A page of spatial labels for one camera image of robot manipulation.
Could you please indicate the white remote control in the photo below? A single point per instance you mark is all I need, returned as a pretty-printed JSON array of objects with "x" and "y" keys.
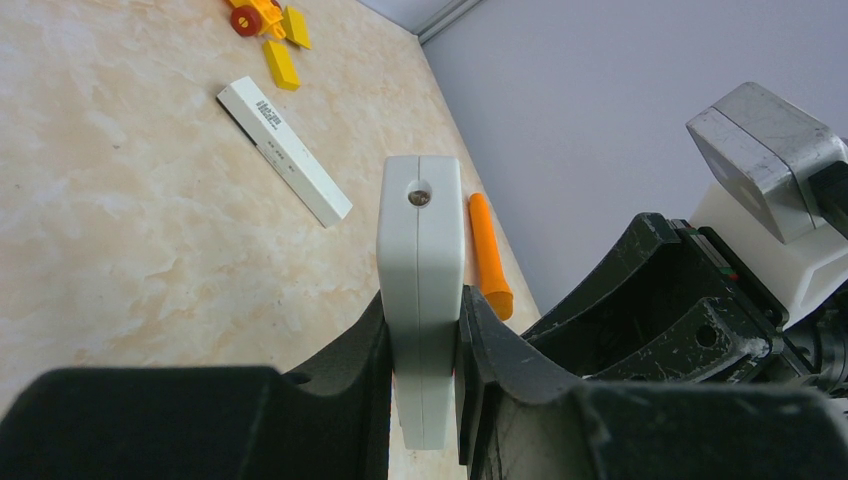
[{"x": 289, "y": 157}]

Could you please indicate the yellow flat brick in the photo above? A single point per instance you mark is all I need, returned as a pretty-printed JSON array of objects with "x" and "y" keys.
[
  {"x": 295, "y": 27},
  {"x": 281, "y": 66}
]

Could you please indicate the yellow flat brick upper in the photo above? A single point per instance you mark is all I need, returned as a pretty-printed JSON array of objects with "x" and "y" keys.
[{"x": 295, "y": 27}]

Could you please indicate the yellow toy brick car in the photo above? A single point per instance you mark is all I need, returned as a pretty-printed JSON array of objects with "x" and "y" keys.
[{"x": 253, "y": 18}]

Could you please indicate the orange toy carrot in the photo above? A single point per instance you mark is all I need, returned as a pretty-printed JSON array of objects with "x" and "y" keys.
[{"x": 492, "y": 280}]

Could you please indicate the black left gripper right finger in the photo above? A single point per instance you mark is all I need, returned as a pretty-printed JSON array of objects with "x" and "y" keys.
[{"x": 521, "y": 416}]

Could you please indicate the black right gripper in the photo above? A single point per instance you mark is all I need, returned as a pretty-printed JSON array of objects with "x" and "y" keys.
[{"x": 670, "y": 309}]

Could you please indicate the yellow flat brick lower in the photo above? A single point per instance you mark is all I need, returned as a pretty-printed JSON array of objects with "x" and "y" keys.
[{"x": 281, "y": 66}]

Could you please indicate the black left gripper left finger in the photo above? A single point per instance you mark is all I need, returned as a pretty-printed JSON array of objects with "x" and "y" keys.
[{"x": 328, "y": 418}]

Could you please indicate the white remote with buttons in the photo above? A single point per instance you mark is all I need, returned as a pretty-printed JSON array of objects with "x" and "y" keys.
[{"x": 420, "y": 251}]

